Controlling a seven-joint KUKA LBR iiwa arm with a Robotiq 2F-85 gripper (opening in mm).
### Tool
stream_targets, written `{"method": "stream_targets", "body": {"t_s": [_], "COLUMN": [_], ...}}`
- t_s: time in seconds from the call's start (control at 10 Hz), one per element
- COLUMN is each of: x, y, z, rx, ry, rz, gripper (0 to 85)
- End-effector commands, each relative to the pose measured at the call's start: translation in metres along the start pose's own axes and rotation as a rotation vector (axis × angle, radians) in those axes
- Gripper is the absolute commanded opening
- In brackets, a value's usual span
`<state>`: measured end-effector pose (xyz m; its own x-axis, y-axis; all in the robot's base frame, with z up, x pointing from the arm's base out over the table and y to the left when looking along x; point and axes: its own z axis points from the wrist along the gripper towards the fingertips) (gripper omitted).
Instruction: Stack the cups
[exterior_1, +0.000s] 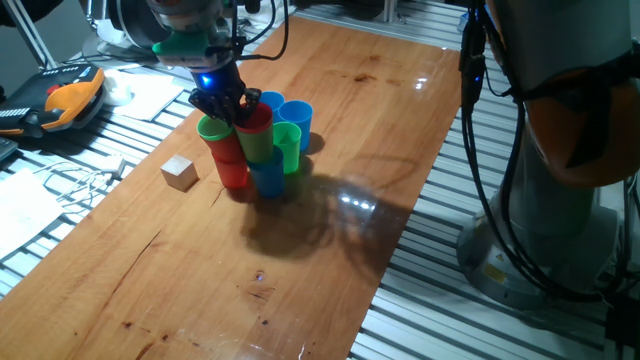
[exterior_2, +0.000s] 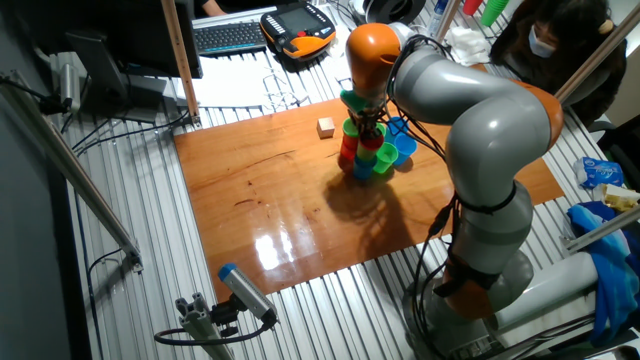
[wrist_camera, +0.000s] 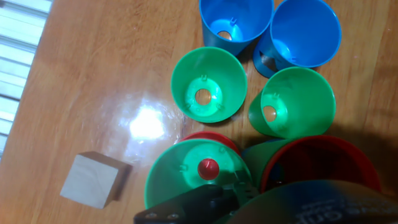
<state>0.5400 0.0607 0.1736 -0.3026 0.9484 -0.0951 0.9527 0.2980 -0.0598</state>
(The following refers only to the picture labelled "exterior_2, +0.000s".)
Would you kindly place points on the aluminium frame profile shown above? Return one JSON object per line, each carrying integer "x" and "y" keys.
{"x": 65, "y": 160}
{"x": 600, "y": 231}
{"x": 595, "y": 55}
{"x": 447, "y": 20}

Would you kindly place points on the blue cloth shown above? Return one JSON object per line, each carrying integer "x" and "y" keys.
{"x": 610, "y": 270}

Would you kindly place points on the short aluminium profile stub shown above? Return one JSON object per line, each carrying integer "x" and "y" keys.
{"x": 200, "y": 325}

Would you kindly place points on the black round spool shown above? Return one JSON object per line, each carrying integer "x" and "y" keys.
{"x": 400, "y": 9}

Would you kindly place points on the white paper sheet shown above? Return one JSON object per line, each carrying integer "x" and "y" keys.
{"x": 235, "y": 82}

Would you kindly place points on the white cylinder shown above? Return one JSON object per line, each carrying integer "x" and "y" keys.
{"x": 550, "y": 290}

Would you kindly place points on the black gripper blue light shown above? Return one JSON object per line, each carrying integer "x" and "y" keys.
{"x": 367, "y": 118}

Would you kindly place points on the clear plastic bottle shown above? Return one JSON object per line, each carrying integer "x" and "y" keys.
{"x": 437, "y": 15}

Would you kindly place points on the yellowish snack bag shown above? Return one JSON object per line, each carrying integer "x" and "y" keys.
{"x": 620, "y": 200}

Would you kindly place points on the green cup stack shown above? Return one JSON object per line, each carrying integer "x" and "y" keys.
{"x": 494, "y": 11}

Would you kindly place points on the orange and black teach pendant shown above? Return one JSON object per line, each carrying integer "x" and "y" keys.
{"x": 295, "y": 20}

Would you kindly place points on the white crumpled tissue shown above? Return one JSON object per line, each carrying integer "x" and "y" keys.
{"x": 467, "y": 45}

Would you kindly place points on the person's forearm dark sleeve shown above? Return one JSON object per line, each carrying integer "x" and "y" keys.
{"x": 210, "y": 7}

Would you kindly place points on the small wooden block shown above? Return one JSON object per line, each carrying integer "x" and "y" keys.
{"x": 325, "y": 128}

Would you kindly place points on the red cup stack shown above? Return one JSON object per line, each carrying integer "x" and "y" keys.
{"x": 472, "y": 6}

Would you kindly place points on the black computer monitor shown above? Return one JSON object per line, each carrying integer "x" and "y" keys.
{"x": 140, "y": 40}

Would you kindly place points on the small silver cylinder device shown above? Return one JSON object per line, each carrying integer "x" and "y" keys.
{"x": 70, "y": 87}

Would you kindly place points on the varnished wooden board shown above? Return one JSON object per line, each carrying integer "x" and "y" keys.
{"x": 275, "y": 210}

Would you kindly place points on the silver camera with blue cap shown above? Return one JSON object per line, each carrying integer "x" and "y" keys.
{"x": 247, "y": 292}

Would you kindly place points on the blue tissue pack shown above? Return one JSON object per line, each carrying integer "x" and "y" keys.
{"x": 600, "y": 172}

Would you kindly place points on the black computer keyboard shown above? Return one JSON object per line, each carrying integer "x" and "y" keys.
{"x": 230, "y": 37}

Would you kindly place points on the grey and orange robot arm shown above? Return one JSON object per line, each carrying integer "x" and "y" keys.
{"x": 500, "y": 135}

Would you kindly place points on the person in dark jacket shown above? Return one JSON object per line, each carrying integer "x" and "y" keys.
{"x": 565, "y": 65}

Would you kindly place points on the brown upright frame post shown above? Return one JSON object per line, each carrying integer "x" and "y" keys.
{"x": 180, "y": 60}

